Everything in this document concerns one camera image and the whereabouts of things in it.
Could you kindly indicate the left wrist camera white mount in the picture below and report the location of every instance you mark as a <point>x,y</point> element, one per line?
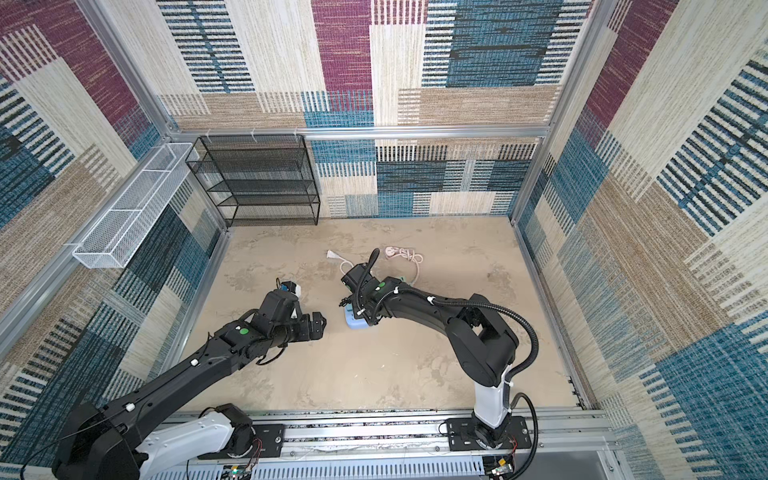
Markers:
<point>291,289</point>

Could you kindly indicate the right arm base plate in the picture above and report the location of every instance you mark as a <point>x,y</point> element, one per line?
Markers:
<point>467,434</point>

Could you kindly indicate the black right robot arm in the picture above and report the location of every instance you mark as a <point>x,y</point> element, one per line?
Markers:
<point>482,341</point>

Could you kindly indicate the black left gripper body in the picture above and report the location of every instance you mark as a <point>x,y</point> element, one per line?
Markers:
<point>305,331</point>

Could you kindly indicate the black wire shelf rack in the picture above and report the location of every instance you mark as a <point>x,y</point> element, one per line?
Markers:
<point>257,180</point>

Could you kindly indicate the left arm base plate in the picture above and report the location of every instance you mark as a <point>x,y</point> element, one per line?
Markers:
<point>264,441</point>

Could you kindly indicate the blue square power strip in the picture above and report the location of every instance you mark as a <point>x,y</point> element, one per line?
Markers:
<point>355,323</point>

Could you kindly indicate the white wire mesh basket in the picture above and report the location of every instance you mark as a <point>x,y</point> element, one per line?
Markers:
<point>114,239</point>

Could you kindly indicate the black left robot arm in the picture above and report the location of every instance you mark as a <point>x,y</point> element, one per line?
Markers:
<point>124,439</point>

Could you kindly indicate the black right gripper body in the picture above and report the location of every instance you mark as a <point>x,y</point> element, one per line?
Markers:
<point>361,312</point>

